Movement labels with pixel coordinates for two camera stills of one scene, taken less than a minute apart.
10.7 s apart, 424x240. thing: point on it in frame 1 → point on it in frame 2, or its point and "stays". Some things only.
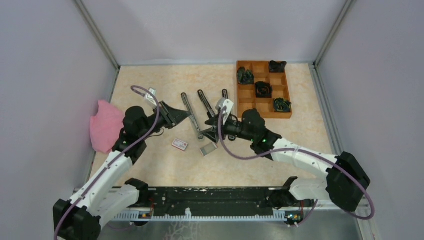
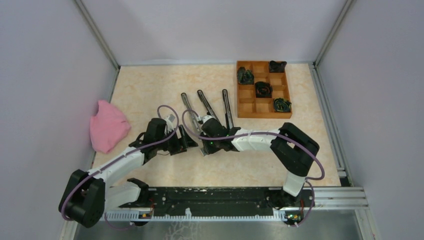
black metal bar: (231, 129) stays
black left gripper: (172, 116) → (184, 141)
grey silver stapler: (192, 116) stays
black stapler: (206, 104) stays
